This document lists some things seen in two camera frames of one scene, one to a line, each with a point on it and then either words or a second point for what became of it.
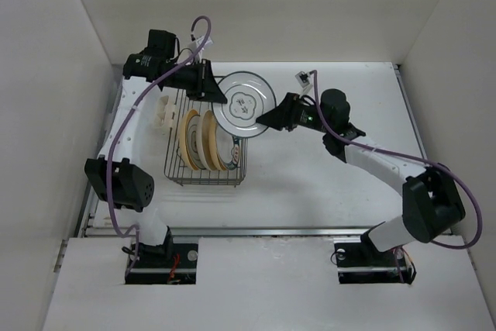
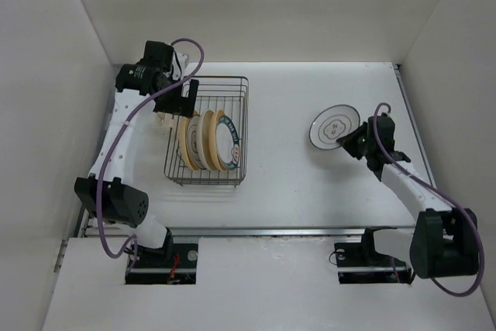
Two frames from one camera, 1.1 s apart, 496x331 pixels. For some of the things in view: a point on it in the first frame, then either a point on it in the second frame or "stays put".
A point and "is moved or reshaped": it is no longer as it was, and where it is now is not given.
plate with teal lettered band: [228, 147] stays put
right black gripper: [284, 115] → [347, 142]
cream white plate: [202, 139] stays put
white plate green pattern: [191, 142] stays put
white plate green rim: [249, 96] is moved or reshaped
